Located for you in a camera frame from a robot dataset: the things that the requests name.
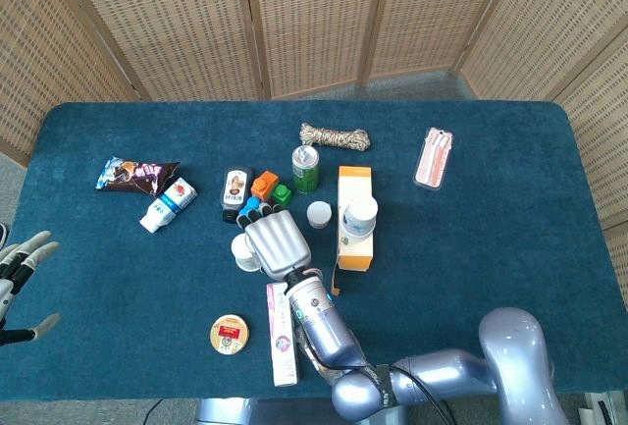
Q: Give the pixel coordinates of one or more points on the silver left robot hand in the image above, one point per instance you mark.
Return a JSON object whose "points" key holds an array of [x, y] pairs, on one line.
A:
{"points": [[12, 273]]}

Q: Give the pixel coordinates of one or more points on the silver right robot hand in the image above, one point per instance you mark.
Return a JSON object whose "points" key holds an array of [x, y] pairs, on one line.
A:
{"points": [[277, 243]]}

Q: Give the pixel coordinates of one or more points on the floral paper cup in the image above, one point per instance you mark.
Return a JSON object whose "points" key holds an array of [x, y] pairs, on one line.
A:
{"points": [[241, 253]]}

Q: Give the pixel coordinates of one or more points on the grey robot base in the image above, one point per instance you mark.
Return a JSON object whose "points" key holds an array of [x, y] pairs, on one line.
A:
{"points": [[245, 412]]}

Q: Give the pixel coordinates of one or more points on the stack of floral paper cups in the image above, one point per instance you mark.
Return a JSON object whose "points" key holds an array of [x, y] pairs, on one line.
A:
{"points": [[360, 214]]}

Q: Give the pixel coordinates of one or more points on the dark shoe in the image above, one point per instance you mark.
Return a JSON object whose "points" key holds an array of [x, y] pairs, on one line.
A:
{"points": [[3, 236]]}

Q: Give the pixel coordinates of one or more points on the light blue toy block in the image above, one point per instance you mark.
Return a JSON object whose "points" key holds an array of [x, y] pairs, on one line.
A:
{"points": [[252, 203]]}

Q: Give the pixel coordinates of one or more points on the green toy building block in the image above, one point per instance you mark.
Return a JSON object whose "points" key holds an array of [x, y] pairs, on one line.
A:
{"points": [[281, 196]]}

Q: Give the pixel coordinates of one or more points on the white jar grey lid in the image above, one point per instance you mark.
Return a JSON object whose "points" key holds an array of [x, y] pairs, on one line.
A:
{"points": [[319, 214]]}

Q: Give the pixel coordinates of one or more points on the orange toy building block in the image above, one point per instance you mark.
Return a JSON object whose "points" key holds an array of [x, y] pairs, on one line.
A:
{"points": [[264, 185]]}

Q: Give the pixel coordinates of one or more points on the nut-label bottle black cap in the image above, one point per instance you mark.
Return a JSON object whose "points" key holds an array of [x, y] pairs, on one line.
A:
{"points": [[235, 189]]}

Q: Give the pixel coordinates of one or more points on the green drink can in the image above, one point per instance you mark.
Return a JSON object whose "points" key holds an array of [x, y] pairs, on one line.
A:
{"points": [[305, 175]]}

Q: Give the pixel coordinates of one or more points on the white and orange carton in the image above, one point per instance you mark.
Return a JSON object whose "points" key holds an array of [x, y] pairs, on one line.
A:
{"points": [[355, 258]]}

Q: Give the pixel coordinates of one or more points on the round gold tin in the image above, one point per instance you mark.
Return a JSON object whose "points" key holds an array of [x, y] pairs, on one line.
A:
{"points": [[229, 334]]}

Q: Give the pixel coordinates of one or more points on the pink white toothpaste box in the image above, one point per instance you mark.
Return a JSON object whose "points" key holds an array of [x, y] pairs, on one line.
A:
{"points": [[282, 346]]}

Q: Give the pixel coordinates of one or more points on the white blue milk bottle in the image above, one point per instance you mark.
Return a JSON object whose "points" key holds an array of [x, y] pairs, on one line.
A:
{"points": [[169, 204]]}

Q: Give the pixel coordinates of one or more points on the brown snack bag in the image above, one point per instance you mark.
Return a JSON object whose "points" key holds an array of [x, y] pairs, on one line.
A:
{"points": [[132, 177]]}

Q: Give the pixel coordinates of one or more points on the pink razor blister pack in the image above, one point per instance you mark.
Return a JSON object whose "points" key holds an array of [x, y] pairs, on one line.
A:
{"points": [[434, 160]]}

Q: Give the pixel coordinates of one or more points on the woven bamboo folding screen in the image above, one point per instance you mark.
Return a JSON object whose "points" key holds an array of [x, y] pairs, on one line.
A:
{"points": [[314, 17]]}

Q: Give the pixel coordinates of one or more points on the white floor device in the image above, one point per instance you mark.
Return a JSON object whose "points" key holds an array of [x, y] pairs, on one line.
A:
{"points": [[601, 408]]}

